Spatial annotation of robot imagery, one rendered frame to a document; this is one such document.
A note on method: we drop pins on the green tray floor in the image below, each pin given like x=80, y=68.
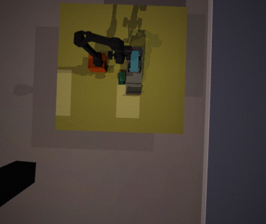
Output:
x=121, y=78

